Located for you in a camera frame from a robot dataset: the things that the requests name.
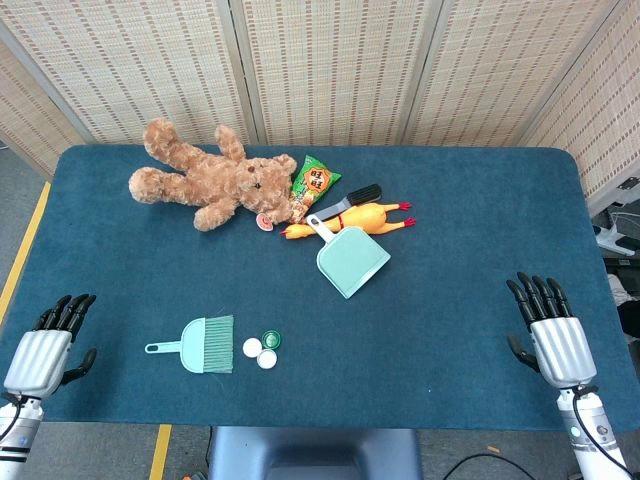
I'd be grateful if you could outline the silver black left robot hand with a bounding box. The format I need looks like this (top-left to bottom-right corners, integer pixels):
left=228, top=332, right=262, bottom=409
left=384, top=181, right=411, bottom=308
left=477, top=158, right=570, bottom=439
left=2, top=293, right=99, bottom=400

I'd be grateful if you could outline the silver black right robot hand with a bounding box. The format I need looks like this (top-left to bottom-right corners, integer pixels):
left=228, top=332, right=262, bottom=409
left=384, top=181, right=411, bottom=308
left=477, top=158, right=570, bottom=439
left=505, top=271, right=599, bottom=390

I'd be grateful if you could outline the small teal hand broom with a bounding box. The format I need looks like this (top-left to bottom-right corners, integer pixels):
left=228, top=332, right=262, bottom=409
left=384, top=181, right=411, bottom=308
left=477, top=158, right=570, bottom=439
left=144, top=314, right=235, bottom=375

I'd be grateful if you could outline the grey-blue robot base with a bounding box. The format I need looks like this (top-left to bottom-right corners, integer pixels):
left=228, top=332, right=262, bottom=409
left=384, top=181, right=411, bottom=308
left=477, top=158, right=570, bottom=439
left=207, top=425, right=424, bottom=480

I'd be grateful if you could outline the black equipment pile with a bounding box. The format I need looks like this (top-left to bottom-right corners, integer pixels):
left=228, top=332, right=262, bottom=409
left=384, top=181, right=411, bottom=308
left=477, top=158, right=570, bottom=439
left=602, top=255, right=640, bottom=347

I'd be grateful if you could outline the yellow floor tape strip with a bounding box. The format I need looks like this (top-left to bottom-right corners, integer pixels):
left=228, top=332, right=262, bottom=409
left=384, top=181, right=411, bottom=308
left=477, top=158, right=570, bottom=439
left=148, top=424, right=173, bottom=480
left=0, top=180, right=52, bottom=326

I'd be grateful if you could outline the blue carpet table cover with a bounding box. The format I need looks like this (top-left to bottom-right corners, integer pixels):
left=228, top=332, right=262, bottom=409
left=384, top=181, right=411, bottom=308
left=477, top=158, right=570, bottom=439
left=0, top=143, right=640, bottom=432

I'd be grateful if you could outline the white power strip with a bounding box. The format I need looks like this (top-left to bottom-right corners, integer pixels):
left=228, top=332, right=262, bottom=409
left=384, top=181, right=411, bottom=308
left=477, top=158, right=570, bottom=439
left=593, top=224, right=637, bottom=258

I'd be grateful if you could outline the small teal dustpan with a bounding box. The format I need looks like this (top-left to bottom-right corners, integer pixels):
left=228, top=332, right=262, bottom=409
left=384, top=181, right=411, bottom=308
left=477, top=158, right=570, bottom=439
left=304, top=213, right=392, bottom=300

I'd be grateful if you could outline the yellow rubber chicken toy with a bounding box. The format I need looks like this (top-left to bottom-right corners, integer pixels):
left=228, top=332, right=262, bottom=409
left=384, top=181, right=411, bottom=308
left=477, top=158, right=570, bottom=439
left=278, top=201, right=417, bottom=241

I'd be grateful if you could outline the woven bamboo screen panel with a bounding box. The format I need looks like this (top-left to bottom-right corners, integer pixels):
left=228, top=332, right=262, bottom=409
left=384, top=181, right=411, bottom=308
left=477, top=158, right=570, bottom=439
left=403, top=0, right=622, bottom=148
left=0, top=0, right=252, bottom=146
left=519, top=0, right=640, bottom=204
left=228, top=0, right=444, bottom=147
left=0, top=39, right=87, bottom=181

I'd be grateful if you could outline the brown plush teddy bear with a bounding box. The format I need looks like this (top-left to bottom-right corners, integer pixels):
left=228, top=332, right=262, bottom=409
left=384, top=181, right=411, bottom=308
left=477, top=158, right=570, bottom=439
left=128, top=117, right=299, bottom=232

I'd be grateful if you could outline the green orange snack bag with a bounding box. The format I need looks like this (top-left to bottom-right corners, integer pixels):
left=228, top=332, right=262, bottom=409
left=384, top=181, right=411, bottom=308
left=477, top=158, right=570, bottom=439
left=288, top=154, right=343, bottom=225

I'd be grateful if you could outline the black floor cable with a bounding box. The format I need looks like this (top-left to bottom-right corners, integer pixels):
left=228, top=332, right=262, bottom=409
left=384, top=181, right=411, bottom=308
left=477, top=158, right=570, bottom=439
left=442, top=452, right=581, bottom=480

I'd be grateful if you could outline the black handled tool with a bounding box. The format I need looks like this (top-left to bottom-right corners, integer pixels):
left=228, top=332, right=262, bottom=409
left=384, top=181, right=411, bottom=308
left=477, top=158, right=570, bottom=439
left=312, top=183, right=383, bottom=222

